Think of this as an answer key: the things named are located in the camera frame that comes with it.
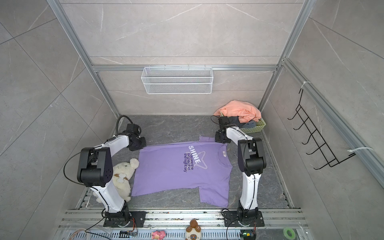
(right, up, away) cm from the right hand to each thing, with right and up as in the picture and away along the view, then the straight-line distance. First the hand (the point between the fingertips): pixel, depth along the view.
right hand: (220, 138), depth 103 cm
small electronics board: (-53, -46, -31) cm, 77 cm away
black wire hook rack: (+36, -6, -46) cm, 59 cm away
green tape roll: (+25, -43, -33) cm, 60 cm away
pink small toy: (-35, -42, -36) cm, 65 cm away
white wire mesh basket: (-30, +40, -2) cm, 50 cm away
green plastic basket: (+28, +7, +2) cm, 29 cm away
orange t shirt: (+19, +19, +4) cm, 27 cm away
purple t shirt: (-13, -16, -10) cm, 23 cm away
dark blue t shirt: (+14, +13, +10) cm, 22 cm away
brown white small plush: (-19, -41, -35) cm, 58 cm away
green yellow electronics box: (+7, -44, -33) cm, 56 cm away
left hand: (-54, -2, -5) cm, 54 cm away
